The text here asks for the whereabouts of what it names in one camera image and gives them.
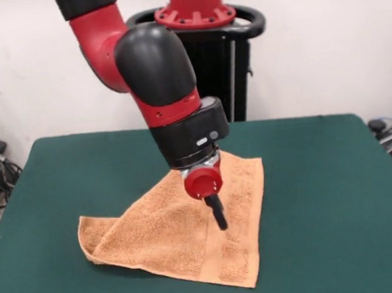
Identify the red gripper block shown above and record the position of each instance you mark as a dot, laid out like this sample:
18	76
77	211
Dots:
204	183

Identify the dark green table cloth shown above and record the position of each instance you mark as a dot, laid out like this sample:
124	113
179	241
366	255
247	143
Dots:
323	211

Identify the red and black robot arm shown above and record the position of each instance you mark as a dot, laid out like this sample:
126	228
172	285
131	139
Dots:
149	72

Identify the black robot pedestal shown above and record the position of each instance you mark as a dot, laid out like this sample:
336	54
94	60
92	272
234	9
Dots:
237	65

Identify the tan terry towel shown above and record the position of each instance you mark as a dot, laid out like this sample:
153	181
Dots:
176	236

